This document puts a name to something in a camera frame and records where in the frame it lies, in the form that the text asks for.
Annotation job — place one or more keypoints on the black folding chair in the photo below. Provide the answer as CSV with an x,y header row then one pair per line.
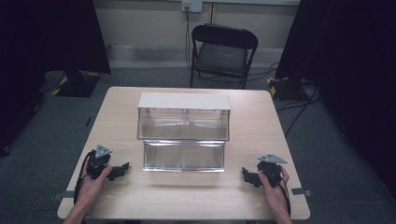
x,y
222,53

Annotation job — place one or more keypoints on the clear plastic drawer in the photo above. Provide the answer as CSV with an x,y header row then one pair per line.
x,y
183,155

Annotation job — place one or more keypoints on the grey table bracket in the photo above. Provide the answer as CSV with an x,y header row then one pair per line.
x,y
62,196
302,192

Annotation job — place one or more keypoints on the black stand base yellow tape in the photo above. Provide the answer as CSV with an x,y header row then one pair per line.
x,y
288,88
76,84

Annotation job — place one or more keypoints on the black curtain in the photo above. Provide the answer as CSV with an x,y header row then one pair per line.
x,y
46,34
348,62

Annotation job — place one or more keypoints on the person's left hand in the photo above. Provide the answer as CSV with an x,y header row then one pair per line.
x,y
90,188

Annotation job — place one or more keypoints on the white wall socket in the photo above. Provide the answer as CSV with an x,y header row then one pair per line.
x,y
192,5

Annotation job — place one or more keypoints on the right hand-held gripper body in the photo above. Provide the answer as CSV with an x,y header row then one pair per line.
x,y
270,169

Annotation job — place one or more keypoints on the small black floor item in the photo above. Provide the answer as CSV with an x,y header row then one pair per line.
x,y
88,121

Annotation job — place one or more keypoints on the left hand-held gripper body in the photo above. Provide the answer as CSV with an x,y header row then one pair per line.
x,y
99,161

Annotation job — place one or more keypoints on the clear drawer cabinet white top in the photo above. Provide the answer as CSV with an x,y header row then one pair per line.
x,y
183,118

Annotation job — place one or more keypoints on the person's right hand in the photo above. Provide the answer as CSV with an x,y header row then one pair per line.
x,y
274,193

